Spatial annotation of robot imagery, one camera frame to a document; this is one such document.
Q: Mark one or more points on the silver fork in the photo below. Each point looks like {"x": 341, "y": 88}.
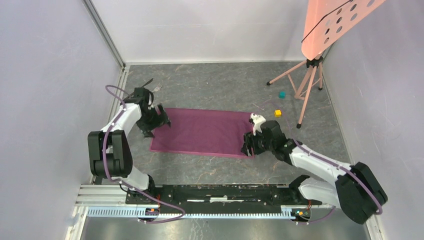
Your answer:
{"x": 157, "y": 88}

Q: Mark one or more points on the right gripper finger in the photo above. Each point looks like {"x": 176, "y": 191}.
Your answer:
{"x": 249, "y": 138}
{"x": 246, "y": 149}

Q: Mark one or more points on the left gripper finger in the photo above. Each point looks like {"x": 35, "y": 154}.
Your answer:
{"x": 162, "y": 116}
{"x": 147, "y": 134}

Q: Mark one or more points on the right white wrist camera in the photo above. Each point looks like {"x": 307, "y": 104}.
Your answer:
{"x": 257, "y": 120}

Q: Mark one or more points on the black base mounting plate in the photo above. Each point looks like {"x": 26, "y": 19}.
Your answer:
{"x": 218, "y": 199}

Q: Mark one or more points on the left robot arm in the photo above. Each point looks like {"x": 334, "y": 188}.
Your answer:
{"x": 109, "y": 152}

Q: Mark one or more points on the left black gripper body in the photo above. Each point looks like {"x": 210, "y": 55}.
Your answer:
{"x": 150, "y": 120}

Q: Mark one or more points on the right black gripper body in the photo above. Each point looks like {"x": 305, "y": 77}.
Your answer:
{"x": 261, "y": 144}

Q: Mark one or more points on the teal cube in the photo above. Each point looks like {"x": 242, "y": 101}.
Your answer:
{"x": 282, "y": 95}

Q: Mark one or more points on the purple cloth napkin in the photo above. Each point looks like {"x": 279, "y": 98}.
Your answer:
{"x": 215, "y": 133}

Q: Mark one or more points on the pink music stand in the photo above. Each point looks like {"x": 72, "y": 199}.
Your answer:
{"x": 326, "y": 21}

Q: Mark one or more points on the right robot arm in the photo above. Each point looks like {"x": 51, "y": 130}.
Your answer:
{"x": 354, "y": 189}

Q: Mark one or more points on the black knife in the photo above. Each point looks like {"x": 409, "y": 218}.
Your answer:
{"x": 144, "y": 84}

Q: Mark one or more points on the aluminium frame rail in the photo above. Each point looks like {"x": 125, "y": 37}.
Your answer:
{"x": 124, "y": 69}

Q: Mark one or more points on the yellow cube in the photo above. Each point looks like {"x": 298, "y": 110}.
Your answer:
{"x": 278, "y": 113}

